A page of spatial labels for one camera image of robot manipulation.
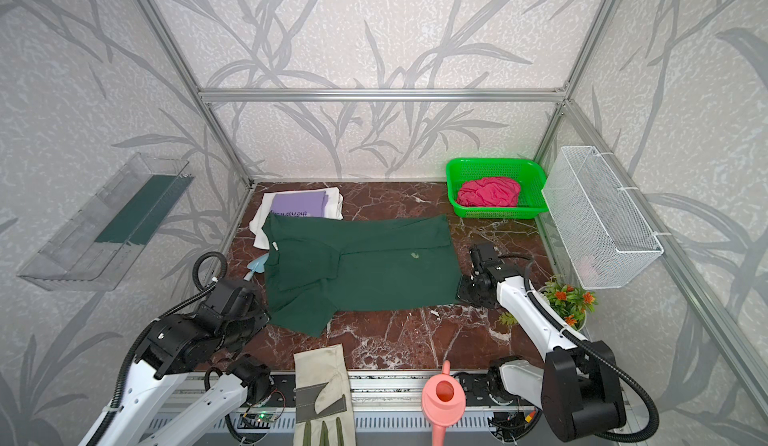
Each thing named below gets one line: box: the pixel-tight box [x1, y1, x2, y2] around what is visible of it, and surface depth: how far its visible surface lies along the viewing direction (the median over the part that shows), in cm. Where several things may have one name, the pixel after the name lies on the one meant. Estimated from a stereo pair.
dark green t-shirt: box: [263, 213, 462, 338], surface depth 99 cm
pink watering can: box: [421, 360, 467, 446], surface depth 64 cm
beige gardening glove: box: [293, 344, 356, 446], surface depth 73 cm
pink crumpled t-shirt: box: [456, 177, 521, 207], surface depth 113 cm
